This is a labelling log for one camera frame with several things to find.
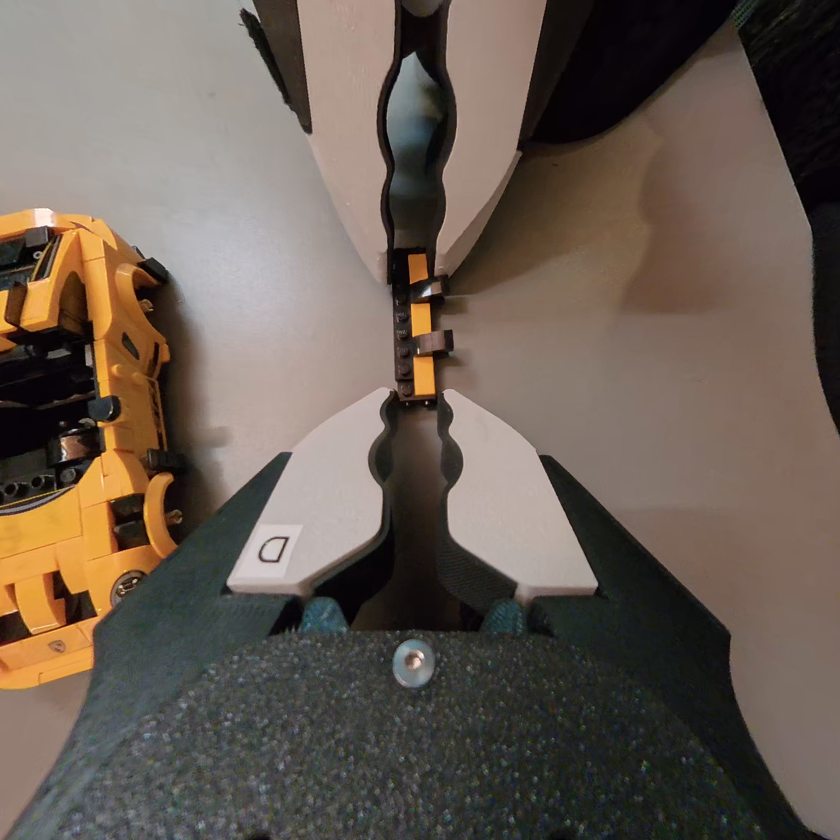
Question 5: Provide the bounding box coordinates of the black yellow lego plate assembly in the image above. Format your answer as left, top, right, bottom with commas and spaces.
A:
392, 248, 455, 409

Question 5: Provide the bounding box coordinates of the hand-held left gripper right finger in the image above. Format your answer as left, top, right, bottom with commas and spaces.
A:
440, 389, 599, 601

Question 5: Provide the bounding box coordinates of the person's right forearm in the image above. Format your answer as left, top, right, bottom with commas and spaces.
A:
738, 0, 840, 211

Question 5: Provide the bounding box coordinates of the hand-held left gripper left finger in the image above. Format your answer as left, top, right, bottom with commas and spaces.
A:
226, 387, 395, 598

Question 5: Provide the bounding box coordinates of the yellow lego car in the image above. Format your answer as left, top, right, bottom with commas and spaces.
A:
0, 209, 186, 690

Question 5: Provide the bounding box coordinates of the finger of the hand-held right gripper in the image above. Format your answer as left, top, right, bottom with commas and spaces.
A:
434, 0, 549, 274
298, 0, 403, 285

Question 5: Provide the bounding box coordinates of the black armrest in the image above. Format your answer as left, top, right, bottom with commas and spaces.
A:
525, 0, 736, 143

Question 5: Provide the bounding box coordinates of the person's dark clothed torso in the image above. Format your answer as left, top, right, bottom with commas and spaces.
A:
810, 200, 840, 437

